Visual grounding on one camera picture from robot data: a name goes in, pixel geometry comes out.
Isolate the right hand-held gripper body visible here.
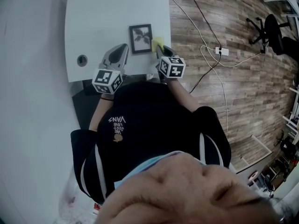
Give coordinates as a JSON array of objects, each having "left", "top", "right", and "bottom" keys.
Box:
[{"left": 156, "top": 54, "right": 186, "bottom": 84}]

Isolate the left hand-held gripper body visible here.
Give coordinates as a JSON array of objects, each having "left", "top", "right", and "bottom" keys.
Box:
[{"left": 92, "top": 59, "right": 126, "bottom": 95}]

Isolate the yellow cloth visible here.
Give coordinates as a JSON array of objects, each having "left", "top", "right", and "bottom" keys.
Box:
[{"left": 151, "top": 36, "right": 165, "bottom": 54}]

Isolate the black picture frame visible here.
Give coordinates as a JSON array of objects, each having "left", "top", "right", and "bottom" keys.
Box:
[{"left": 129, "top": 23, "right": 153, "bottom": 55}]

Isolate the person's left forearm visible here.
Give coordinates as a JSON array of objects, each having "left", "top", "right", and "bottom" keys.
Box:
[{"left": 89, "top": 91, "right": 115, "bottom": 132}]

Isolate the person's right forearm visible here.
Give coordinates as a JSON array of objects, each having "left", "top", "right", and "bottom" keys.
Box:
[{"left": 164, "top": 77, "right": 202, "bottom": 113}]

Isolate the white power strip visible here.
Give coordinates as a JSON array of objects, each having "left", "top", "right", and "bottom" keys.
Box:
[{"left": 214, "top": 46, "right": 229, "bottom": 56}]

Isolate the person's black shirt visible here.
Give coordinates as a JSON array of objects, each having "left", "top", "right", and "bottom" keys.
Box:
[{"left": 70, "top": 81, "right": 232, "bottom": 205}]

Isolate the light blue face mask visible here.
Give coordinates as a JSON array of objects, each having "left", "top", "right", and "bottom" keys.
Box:
[{"left": 113, "top": 150, "right": 207, "bottom": 192}]

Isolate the black office chair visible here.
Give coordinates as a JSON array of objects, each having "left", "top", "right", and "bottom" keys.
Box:
[{"left": 245, "top": 14, "right": 299, "bottom": 56}]

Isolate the white low table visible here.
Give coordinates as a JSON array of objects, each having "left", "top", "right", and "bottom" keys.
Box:
[{"left": 230, "top": 135, "right": 273, "bottom": 174}]

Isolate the red shoe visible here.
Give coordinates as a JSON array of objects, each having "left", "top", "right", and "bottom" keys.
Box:
[{"left": 93, "top": 202, "right": 103, "bottom": 216}]

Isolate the person's face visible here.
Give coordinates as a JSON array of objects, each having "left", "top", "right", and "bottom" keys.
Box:
[{"left": 96, "top": 152, "right": 285, "bottom": 224}]

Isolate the round desk cable grommet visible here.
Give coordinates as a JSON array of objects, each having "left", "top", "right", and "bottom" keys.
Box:
[{"left": 77, "top": 54, "right": 89, "bottom": 68}]

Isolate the white cable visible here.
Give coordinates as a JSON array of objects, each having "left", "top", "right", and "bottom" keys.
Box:
[{"left": 168, "top": 0, "right": 221, "bottom": 52}]

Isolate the black cable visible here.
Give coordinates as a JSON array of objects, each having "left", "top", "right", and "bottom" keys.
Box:
[{"left": 183, "top": 0, "right": 222, "bottom": 95}]

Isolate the beige cable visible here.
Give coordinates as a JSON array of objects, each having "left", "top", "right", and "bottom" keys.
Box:
[{"left": 199, "top": 44, "right": 269, "bottom": 136}]

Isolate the white wire rack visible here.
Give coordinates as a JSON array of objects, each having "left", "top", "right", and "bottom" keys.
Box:
[{"left": 282, "top": 79, "right": 299, "bottom": 136}]

